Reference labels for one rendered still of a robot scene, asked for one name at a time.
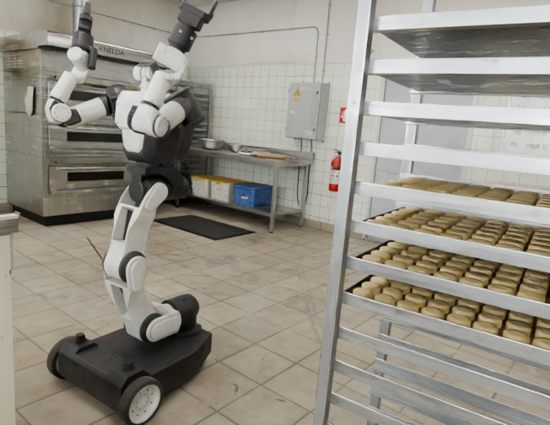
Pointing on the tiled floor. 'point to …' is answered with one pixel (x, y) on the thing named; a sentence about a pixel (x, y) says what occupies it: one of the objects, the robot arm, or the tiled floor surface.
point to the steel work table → (259, 164)
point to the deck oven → (60, 170)
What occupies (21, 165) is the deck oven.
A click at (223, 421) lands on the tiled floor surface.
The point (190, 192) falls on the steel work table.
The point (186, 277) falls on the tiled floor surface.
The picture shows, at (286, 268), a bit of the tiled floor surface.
